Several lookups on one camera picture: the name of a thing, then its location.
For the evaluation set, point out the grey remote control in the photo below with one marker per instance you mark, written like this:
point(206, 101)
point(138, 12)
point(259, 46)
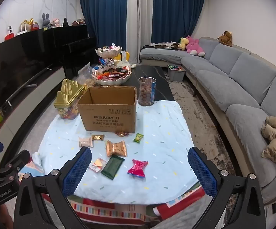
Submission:
point(32, 85)

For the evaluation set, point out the clear jar of nuts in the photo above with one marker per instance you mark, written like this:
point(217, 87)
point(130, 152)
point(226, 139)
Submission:
point(147, 93)

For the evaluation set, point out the gold lid candy jar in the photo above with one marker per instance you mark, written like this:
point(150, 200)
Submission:
point(66, 94)

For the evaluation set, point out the brown plush bear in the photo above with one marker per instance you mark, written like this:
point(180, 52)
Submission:
point(225, 39)

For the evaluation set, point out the dark green snack packet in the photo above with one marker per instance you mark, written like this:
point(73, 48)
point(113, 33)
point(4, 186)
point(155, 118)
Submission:
point(112, 167)

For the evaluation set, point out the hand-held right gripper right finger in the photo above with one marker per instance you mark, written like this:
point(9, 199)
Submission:
point(202, 171)

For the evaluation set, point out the white sheer curtain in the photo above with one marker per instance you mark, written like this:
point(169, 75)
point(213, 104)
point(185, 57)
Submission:
point(140, 16)

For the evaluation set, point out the grey television cabinet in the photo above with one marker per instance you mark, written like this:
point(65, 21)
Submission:
point(47, 83)

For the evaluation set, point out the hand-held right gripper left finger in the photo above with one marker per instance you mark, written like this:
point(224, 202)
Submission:
point(77, 171)

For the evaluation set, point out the brown patterned bag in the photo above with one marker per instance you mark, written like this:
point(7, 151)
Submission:
point(164, 45)

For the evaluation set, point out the grey storage bin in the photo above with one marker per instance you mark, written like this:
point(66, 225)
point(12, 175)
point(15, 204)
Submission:
point(176, 74)

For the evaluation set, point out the red gift box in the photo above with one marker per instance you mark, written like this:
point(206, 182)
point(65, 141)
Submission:
point(34, 26)

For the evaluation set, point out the scattered snack wrappers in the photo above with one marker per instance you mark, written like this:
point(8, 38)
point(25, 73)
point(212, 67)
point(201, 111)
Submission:
point(105, 62)

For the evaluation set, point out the brown plush item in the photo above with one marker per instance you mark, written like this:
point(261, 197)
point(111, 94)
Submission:
point(78, 22)

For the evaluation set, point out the small green candy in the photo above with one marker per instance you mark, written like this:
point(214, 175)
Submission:
point(138, 138)

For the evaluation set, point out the pink plush toy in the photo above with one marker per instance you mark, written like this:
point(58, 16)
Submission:
point(194, 46)

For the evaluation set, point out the black cone ornament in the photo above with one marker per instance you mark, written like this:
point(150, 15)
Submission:
point(65, 22)

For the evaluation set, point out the magenta snack packet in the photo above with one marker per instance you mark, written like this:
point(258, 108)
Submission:
point(138, 168)

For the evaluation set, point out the grey patterned rug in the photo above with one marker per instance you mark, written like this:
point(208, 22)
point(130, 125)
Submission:
point(200, 105)

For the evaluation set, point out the pale pink snack packet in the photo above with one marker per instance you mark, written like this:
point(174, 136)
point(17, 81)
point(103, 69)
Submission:
point(85, 142)

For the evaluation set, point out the red gold candy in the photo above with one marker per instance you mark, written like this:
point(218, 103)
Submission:
point(121, 133)

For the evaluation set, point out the black piano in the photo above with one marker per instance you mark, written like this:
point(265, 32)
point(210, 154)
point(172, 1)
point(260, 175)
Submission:
point(76, 45)

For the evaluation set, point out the white crumpled tissue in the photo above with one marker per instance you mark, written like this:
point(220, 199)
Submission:
point(37, 159)

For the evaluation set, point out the plastic bag of nuts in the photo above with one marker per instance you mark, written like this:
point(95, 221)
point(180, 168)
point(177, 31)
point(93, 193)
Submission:
point(85, 76)

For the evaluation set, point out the wide blue curtain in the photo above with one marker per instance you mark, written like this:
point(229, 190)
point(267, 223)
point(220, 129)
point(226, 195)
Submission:
point(104, 16)

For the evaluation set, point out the small gold snack packet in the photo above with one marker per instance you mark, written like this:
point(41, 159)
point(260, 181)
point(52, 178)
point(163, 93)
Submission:
point(98, 137)

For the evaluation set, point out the pink doll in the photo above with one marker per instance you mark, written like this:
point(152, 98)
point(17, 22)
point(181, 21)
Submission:
point(56, 22)

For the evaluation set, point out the large copper snack packet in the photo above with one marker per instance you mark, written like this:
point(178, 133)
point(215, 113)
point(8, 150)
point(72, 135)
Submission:
point(116, 148)

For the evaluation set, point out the white stand with gold ornament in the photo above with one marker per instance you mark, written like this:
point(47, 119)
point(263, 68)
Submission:
point(24, 26)

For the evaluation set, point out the grey rabbit plush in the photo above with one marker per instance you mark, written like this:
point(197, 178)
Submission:
point(46, 21)

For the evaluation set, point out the yellow plush toy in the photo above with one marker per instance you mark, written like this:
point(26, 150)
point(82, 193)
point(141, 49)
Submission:
point(182, 43)

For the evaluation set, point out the grey corner sofa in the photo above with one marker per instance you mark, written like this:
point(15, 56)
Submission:
point(235, 95)

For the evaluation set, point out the white tiered snack stand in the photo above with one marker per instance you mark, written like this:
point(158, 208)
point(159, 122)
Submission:
point(111, 81)

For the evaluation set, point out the red and white snack packet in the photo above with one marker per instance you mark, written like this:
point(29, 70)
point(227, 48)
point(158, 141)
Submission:
point(98, 164)

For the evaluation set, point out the brown cardboard box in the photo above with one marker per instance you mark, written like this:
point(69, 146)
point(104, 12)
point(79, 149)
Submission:
point(104, 116)

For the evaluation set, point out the white and red camera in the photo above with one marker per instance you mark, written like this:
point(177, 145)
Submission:
point(9, 33)

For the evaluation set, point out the assorted snack pile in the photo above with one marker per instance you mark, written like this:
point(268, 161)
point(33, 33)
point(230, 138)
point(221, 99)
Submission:
point(111, 72)
point(109, 48)

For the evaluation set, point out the black television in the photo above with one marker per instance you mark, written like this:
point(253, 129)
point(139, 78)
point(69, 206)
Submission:
point(16, 64)

